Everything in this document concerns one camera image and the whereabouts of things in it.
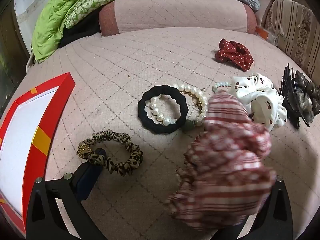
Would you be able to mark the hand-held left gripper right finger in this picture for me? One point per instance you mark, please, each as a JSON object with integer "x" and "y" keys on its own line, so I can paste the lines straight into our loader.
{"x": 280, "y": 205}

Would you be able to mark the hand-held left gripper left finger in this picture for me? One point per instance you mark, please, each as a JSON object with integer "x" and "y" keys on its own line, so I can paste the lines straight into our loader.
{"x": 88, "y": 180}

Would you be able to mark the leopard print scrunchie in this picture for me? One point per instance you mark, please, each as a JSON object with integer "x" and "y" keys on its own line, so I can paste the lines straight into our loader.
{"x": 130, "y": 152}

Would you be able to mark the red striped scrunchie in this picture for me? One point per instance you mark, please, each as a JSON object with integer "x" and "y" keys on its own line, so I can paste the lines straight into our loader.
{"x": 225, "y": 167}

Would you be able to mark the red and white box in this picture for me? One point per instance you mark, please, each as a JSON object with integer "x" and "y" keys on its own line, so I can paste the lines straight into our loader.
{"x": 15, "y": 142}

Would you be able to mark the white cherry print scrunchie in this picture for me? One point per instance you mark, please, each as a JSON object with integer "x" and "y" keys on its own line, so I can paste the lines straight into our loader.
{"x": 262, "y": 100}

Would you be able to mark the grey shiny scrunchie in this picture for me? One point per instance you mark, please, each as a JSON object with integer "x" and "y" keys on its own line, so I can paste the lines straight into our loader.
{"x": 306, "y": 107}

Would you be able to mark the black hair claw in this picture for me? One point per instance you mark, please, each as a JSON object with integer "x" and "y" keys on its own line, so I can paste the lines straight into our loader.
{"x": 290, "y": 97}

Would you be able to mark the olive studded scrunchie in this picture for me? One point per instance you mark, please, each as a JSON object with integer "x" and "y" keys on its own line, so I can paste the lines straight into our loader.
{"x": 306, "y": 85}

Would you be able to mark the red polka dot scrunchie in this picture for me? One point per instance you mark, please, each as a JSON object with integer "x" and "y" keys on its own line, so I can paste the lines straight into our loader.
{"x": 235, "y": 55}

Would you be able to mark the green blanket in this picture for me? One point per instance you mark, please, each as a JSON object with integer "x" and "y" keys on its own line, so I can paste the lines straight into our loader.
{"x": 55, "y": 17}

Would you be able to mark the plastic bottle with orange label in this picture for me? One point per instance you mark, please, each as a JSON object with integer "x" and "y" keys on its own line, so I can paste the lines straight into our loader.
{"x": 271, "y": 38}

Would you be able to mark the striped floral cushion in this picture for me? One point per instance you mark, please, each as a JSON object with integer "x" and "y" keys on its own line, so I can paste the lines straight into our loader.
{"x": 295, "y": 25}

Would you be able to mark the pink bolster pillow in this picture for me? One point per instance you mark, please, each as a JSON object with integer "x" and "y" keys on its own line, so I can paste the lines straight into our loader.
{"x": 175, "y": 12}

